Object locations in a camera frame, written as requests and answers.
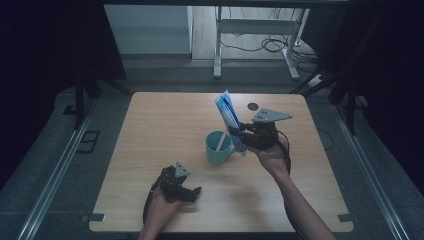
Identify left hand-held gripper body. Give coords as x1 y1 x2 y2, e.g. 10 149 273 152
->
159 161 197 204

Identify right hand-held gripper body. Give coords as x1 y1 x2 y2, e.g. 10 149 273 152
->
242 108 294 152

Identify white blue toothpaste tube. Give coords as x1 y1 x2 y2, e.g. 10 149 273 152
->
213 89 249 158

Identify pink toothbrush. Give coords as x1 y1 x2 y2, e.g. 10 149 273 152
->
215 131 229 153

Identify teal cup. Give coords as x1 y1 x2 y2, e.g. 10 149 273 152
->
205 130 238 166

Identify person's right hand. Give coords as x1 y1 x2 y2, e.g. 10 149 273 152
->
247 137 292 179

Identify white power strip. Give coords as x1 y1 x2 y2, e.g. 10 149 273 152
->
305 73 326 89

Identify black metal stand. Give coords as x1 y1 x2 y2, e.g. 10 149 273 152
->
289 64 359 136
72 64 134 132

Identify white cabinet panel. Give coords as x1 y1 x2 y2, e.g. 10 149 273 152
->
103 4 194 55

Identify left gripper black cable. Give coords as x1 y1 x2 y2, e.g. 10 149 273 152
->
142 174 166 225

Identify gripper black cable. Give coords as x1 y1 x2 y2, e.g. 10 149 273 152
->
142 174 166 225
275 129 313 240

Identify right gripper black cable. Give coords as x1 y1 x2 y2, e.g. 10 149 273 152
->
275 129 313 240

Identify thin black floor cable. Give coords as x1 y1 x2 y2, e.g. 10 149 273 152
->
315 126 335 152

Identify black floor cables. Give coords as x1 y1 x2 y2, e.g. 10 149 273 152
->
219 7 322 74

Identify white desk frame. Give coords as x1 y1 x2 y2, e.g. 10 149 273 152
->
213 5 311 81

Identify metal floor rail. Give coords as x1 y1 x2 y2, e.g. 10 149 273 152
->
330 103 412 240
15 99 98 240

